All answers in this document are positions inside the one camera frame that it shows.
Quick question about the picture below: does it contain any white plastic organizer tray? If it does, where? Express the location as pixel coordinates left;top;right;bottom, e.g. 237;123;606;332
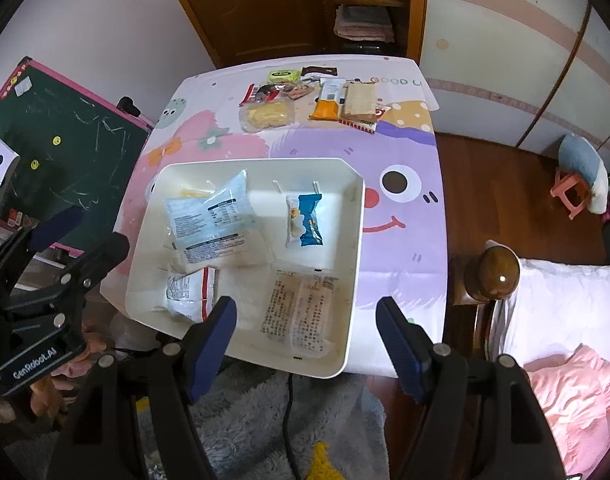
125;158;365;379

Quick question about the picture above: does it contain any clear bag of yellow snacks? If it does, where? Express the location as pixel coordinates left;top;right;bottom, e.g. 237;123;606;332
239;100;295;132

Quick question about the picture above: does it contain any beige wafer packet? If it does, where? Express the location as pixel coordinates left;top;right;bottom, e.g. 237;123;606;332
337;81;390;134

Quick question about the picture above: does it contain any orange white snack packet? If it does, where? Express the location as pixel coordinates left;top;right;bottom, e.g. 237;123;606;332
309;78;346;122

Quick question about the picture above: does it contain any green snack packet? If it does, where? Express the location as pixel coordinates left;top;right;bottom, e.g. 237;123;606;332
267;68;301;84

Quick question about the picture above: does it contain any dark brown snack packet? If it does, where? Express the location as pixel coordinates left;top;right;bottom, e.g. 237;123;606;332
301;65;337;80

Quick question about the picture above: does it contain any hand holding left gripper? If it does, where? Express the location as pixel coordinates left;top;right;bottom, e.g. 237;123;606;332
27;323;108;420

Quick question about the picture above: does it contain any red white snack packet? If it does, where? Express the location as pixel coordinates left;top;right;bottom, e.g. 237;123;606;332
165;266;217;323

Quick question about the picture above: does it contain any clear packet with text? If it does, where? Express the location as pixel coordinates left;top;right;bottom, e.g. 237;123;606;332
259;266;337;359

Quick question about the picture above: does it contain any large white blue snack bag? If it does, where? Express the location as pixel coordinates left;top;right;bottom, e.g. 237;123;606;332
164;170;270;271

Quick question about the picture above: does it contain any blue small snack packet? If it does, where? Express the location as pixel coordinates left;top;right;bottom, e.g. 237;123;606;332
285;193;323;248

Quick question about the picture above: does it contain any white pillow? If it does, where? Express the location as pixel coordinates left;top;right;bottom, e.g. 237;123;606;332
485;258;610;370

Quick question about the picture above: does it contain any pink bed blanket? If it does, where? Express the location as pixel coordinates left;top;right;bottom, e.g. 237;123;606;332
526;344;610;478

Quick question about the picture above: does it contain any pink small stool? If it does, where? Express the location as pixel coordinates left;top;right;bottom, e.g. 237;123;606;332
549;168;590;220

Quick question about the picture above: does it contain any cartoon print tablecloth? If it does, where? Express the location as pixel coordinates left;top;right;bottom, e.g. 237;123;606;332
101;55;447;378

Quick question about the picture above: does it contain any blue white plush toy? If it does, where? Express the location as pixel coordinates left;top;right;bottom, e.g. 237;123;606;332
558;133;609;214

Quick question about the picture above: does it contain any red black snack packet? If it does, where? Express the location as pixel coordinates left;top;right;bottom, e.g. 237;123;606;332
239;81;315;106

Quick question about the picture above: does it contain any folded towels stack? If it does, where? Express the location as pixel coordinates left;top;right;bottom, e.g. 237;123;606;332
333;4;394;42

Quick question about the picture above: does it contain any brown wooden door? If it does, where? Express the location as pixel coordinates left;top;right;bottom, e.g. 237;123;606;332
178;0;327;68

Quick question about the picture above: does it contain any wooden shelf unit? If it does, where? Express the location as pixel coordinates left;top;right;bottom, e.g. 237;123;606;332
321;0;427;64

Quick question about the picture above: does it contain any wooden bed post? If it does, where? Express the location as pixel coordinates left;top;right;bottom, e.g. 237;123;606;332
444;240;520;359

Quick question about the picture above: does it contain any green chalkboard pink frame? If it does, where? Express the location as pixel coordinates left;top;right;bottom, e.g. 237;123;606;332
0;58;151;252

